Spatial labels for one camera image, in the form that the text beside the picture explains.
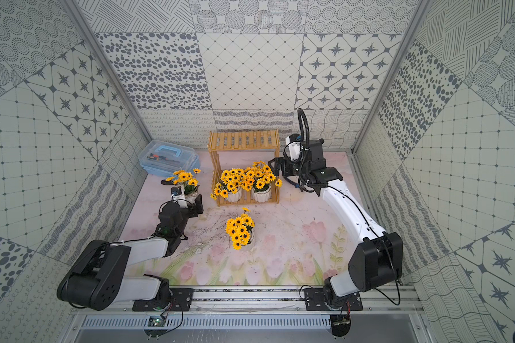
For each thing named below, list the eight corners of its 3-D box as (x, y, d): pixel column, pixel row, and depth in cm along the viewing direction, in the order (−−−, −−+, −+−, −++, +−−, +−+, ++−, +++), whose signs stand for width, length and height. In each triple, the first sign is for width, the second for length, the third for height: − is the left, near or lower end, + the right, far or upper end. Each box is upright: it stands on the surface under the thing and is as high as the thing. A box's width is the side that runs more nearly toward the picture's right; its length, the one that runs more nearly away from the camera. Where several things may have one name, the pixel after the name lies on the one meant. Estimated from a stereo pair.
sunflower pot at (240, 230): (238, 259, 84) (233, 243, 71) (227, 236, 91) (221, 218, 77) (260, 247, 88) (260, 230, 74) (249, 226, 94) (246, 206, 80)
